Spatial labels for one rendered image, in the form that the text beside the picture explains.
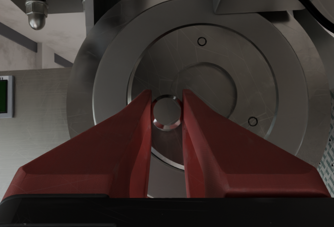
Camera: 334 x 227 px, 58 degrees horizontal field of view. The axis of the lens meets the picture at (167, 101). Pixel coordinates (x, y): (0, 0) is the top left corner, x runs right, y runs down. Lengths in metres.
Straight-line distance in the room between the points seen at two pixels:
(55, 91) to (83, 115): 0.36
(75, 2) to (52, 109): 0.18
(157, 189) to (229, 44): 0.08
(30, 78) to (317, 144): 0.46
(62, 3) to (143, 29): 0.41
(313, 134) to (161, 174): 0.09
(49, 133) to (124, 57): 0.37
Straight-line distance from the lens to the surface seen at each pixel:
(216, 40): 0.16
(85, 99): 0.17
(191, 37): 0.15
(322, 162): 0.43
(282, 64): 0.17
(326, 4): 0.21
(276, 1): 0.17
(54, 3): 0.57
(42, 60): 3.99
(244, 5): 0.17
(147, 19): 0.17
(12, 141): 0.55
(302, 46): 0.19
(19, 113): 0.55
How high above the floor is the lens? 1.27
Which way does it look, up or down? 7 degrees down
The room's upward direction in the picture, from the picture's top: 177 degrees clockwise
